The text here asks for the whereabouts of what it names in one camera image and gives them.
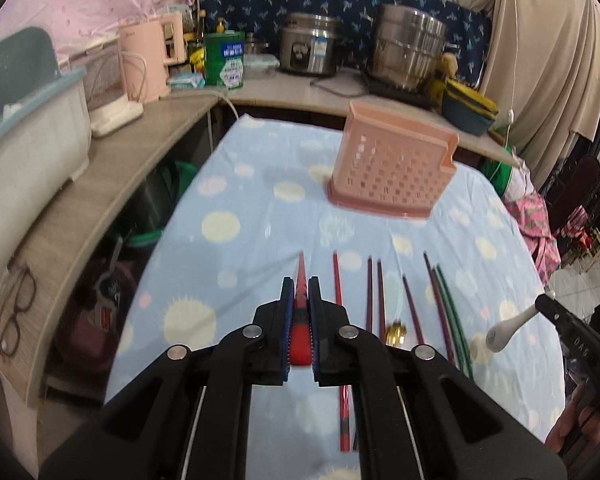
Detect gold flower spoon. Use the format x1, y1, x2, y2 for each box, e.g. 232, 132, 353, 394
385, 322, 407, 348

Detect white ceramic spoon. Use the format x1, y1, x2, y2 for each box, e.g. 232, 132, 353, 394
484, 304, 540, 353

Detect bright red chopstick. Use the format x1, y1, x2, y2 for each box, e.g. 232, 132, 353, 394
289, 252, 312, 366

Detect dark red long chopstick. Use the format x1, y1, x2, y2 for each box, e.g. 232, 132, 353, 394
424, 252, 455, 365

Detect person's right hand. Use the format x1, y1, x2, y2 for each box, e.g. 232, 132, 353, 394
545, 384, 600, 453

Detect green chopstick inner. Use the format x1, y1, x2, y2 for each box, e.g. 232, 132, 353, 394
432, 266, 472, 378

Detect green chopstick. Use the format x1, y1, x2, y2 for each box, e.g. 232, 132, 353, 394
434, 266, 474, 380
432, 266, 472, 378

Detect red black-tipped chopstick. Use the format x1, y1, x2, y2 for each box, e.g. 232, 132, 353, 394
331, 250, 352, 453

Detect dark red silver-banded chopstick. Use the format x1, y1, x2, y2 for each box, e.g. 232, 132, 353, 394
377, 259, 387, 342

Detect green chopstick outer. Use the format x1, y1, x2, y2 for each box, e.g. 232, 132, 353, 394
434, 266, 474, 380

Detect dark red twisted chopstick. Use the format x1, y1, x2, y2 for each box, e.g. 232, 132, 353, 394
402, 274, 425, 344

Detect pink floral fabric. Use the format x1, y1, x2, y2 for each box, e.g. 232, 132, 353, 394
504, 192, 562, 285

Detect black eyeglasses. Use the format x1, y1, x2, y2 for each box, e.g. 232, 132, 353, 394
0, 264, 38, 358

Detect blue planet-print tablecloth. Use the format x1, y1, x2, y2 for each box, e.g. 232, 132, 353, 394
107, 116, 565, 479

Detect pink perforated utensil holder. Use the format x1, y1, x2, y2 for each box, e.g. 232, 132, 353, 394
327, 101, 458, 219

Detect beige hanging cloth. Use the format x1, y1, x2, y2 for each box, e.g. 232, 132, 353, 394
453, 0, 600, 186

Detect yellow dark lunch box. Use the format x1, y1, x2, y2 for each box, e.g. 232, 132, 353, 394
441, 79, 498, 136

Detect white teal dish rack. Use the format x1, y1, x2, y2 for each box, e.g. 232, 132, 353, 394
0, 27, 92, 289

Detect white mesh appliance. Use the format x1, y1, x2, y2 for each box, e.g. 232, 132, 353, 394
58, 35, 144, 138

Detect clear glass container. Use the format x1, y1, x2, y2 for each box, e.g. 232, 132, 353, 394
244, 53, 279, 80

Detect green tin can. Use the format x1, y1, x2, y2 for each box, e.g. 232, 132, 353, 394
204, 32, 245, 90

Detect large steel pot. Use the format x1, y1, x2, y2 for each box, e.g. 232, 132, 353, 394
368, 4, 446, 91

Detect pink electric kettle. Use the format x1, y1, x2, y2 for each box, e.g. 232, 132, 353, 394
119, 12, 186, 103

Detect steel rice cooker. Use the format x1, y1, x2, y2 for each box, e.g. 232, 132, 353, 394
279, 12, 341, 77

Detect navy patterned cloth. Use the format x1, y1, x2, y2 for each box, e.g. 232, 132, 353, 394
200, 0, 492, 87

